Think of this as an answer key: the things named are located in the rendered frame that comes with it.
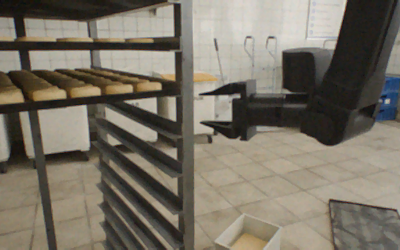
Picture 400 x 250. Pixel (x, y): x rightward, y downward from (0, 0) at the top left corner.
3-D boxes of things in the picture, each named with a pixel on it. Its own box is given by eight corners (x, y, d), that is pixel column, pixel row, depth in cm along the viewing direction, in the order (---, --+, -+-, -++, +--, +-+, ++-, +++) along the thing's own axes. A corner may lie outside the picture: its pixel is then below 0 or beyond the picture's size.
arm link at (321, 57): (329, 144, 40) (370, 128, 43) (333, 55, 36) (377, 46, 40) (267, 123, 50) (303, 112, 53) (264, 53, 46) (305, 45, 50)
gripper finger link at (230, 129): (193, 137, 54) (243, 140, 50) (192, 98, 53) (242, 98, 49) (207, 129, 60) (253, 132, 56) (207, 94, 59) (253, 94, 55)
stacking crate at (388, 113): (369, 114, 468) (371, 101, 463) (394, 119, 433) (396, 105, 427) (340, 117, 447) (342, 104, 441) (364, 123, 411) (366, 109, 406)
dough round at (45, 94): (70, 99, 54) (69, 89, 54) (61, 105, 49) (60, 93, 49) (41, 100, 54) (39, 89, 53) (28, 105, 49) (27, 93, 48)
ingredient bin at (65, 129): (26, 173, 253) (10, 82, 233) (30, 150, 309) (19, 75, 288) (94, 162, 275) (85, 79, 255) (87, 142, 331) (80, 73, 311)
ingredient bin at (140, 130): (105, 160, 279) (97, 78, 259) (98, 141, 336) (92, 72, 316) (160, 152, 300) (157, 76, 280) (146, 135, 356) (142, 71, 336)
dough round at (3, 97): (-15, 106, 48) (-18, 94, 48) (21, 103, 51) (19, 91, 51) (-11, 111, 45) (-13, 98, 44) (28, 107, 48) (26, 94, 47)
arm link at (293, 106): (321, 134, 46) (323, 122, 51) (322, 90, 44) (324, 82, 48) (275, 132, 49) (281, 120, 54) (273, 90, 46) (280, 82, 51)
